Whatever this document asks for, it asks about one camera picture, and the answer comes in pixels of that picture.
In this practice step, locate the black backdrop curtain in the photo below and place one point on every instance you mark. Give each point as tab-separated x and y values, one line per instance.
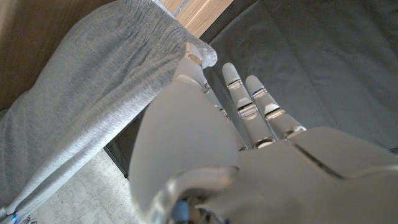
311	62

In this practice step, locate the grey fabric shorts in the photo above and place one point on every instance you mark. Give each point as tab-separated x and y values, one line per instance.
93	77

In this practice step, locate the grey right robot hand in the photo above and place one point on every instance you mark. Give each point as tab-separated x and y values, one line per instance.
14	219

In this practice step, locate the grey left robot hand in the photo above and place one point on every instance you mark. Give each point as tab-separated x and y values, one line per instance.
248	174

